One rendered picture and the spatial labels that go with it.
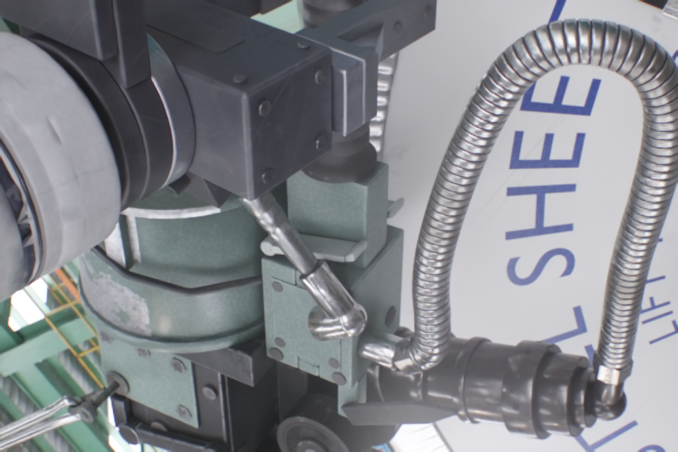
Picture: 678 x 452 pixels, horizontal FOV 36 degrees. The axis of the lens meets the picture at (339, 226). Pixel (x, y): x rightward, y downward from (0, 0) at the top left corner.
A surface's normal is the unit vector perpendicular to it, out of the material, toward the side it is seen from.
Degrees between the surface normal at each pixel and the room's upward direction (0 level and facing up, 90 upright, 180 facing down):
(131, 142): 135
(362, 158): 126
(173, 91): 139
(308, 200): 58
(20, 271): 118
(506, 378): 79
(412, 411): 47
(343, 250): 105
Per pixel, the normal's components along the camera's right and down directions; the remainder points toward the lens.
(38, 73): 0.34, -0.55
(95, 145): 0.74, 0.07
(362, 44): 0.00, -0.81
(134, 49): 0.77, 0.37
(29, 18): -0.63, 0.46
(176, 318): -0.05, 0.59
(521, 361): -0.37, -0.64
